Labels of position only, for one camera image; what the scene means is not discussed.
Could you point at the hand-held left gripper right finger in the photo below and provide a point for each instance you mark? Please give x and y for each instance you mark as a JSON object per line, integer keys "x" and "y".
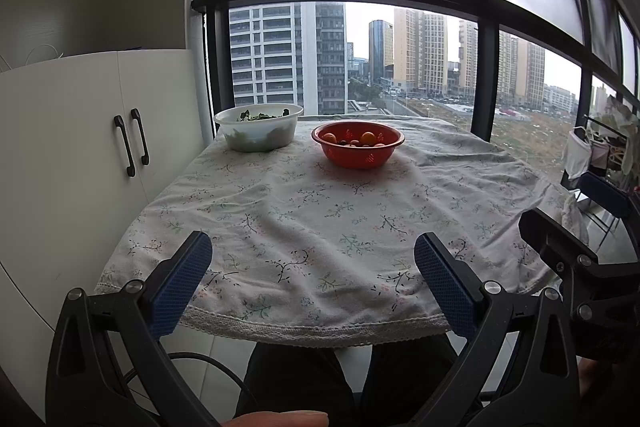
{"x": 442, "y": 277}

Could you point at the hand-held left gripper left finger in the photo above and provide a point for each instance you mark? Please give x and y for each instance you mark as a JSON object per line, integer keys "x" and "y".
{"x": 182, "y": 277}

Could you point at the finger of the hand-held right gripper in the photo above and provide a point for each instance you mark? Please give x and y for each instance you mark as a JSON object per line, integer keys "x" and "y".
{"x": 600, "y": 297}

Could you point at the red plastic colander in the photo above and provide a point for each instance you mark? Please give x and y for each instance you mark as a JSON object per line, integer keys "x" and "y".
{"x": 357, "y": 157}

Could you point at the orange mandarin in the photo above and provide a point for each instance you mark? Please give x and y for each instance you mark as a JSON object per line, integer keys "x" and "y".
{"x": 329, "y": 138}
{"x": 368, "y": 137}

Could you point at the person's right hand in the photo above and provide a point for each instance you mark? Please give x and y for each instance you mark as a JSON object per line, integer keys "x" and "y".
{"x": 595, "y": 377}

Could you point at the person's left hand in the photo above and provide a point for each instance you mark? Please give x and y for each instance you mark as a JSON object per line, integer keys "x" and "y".
{"x": 280, "y": 419}

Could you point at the blue chair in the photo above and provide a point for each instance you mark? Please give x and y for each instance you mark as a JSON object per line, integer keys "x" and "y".
{"x": 605, "y": 194}

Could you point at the floral white tablecloth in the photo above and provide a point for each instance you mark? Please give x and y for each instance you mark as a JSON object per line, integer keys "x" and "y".
{"x": 280, "y": 227}

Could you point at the white hanging garment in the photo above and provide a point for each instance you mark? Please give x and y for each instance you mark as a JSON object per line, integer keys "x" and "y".
{"x": 577, "y": 157}

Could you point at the white floor cabinet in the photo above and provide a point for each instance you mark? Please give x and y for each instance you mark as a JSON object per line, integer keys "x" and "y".
{"x": 65, "y": 192}

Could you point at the person's black pants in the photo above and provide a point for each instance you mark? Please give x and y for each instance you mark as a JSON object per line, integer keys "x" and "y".
{"x": 295, "y": 372}

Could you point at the clothes drying rack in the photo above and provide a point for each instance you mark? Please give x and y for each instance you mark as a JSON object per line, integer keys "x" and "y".
{"x": 612, "y": 142}

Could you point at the white plastic bowl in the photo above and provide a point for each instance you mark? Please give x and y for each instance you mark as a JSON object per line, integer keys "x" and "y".
{"x": 260, "y": 137}

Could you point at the leafy green vegetables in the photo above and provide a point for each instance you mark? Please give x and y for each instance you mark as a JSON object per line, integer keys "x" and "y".
{"x": 262, "y": 115}

